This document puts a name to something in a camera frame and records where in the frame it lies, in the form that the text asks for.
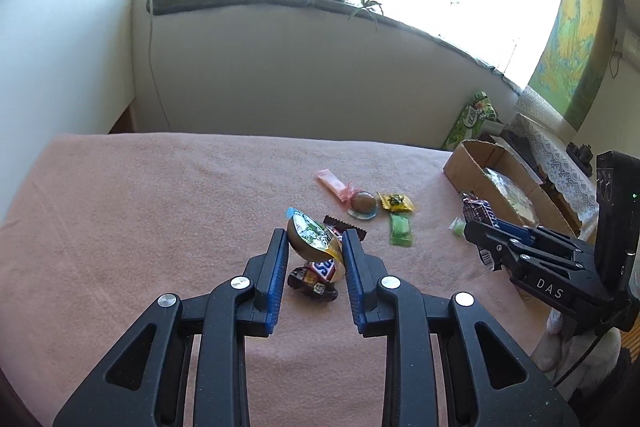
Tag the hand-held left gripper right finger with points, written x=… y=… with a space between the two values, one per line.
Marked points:
x=352 y=282

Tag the light green wafer packet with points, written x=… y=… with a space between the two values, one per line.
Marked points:
x=401 y=231

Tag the landscape wall painting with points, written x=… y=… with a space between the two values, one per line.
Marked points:
x=575 y=32

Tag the small pale green candy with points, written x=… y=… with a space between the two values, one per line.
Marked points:
x=458 y=228

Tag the dark candy bar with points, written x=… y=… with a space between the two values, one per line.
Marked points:
x=477 y=207

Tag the brown jelly cup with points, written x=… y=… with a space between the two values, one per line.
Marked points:
x=363 y=203

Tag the pink blanket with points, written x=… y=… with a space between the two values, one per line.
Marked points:
x=150 y=207

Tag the black chocolate bar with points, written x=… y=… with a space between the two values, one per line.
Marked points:
x=335 y=223

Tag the yellow jelly cup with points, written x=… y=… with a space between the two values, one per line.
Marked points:
x=312 y=239

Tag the yellow candy packet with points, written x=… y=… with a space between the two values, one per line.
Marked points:
x=395 y=202

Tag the pink stick packet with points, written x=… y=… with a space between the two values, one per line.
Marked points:
x=332 y=184

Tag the brown chocolate bar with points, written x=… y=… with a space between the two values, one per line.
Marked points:
x=322 y=269

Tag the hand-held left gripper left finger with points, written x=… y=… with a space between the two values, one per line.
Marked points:
x=277 y=277

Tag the green paper bag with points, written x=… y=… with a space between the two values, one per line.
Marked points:
x=467 y=122

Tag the brown cardboard box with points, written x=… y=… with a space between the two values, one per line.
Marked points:
x=465 y=167

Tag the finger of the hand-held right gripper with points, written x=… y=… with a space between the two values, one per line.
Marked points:
x=540 y=239
x=492 y=244

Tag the dark teapot ornament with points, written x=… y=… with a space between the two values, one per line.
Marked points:
x=581 y=155

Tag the lace tablecloth side table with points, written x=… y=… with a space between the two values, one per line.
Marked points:
x=555 y=162

